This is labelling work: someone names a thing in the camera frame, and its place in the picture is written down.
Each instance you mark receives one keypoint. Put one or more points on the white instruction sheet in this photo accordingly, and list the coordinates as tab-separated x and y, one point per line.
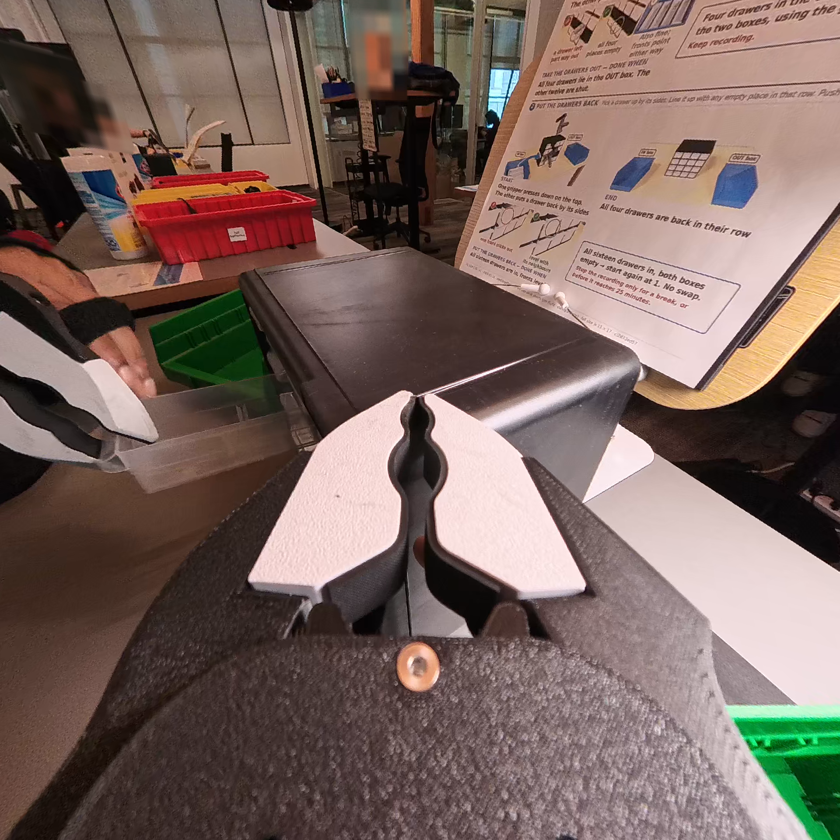
656	197

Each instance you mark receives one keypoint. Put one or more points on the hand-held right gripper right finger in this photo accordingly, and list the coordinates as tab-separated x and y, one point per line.
499	518

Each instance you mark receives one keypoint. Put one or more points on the clear plastic drawer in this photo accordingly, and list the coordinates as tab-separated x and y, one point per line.
197	433

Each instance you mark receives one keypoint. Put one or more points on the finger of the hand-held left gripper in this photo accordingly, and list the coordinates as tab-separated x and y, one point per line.
85	387
33	430

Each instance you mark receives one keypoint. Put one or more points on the red bag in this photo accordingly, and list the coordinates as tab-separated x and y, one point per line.
26	239

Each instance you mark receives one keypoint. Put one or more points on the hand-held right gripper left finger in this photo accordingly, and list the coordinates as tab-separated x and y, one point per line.
328	512

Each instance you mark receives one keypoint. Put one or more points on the red bin white label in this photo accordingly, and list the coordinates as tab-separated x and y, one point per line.
275	226

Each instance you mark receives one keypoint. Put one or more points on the light desk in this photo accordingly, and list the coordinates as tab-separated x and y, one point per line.
98	558

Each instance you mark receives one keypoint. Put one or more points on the black sheet clip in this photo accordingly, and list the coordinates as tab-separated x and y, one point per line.
768	315

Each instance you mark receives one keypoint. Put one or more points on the background table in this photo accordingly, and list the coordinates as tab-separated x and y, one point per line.
466	191

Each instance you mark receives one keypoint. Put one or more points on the white power strip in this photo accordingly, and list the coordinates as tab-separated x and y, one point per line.
828	504

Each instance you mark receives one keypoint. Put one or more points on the yellow plastic bin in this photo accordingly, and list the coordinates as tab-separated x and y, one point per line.
170	193
262	187

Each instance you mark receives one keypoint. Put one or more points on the black floor stand pole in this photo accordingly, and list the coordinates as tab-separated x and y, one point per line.
308	98

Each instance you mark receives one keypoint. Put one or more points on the wooden document stand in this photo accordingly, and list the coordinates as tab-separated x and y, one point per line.
800	308

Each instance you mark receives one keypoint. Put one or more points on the green plastic bin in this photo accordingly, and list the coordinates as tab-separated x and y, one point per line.
210	328
800	754

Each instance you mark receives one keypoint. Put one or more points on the black drawer cabinet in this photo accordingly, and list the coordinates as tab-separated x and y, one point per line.
407	315

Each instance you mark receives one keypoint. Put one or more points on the blue pencil cup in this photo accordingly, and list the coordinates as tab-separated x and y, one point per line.
336	88

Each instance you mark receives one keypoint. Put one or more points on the red plastic bin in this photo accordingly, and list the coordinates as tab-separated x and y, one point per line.
197	178

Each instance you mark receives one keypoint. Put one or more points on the black office chair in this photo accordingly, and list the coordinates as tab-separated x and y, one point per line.
394	190

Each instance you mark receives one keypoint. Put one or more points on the dark blue backpack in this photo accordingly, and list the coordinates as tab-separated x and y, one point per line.
433	82

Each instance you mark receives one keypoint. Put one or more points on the white shoe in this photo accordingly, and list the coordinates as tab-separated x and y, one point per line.
814	423
802	382

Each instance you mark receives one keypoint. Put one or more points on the set of clear drawers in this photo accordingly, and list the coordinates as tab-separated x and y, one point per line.
298	426

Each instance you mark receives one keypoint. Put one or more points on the white curved object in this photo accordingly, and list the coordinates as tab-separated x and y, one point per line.
203	134

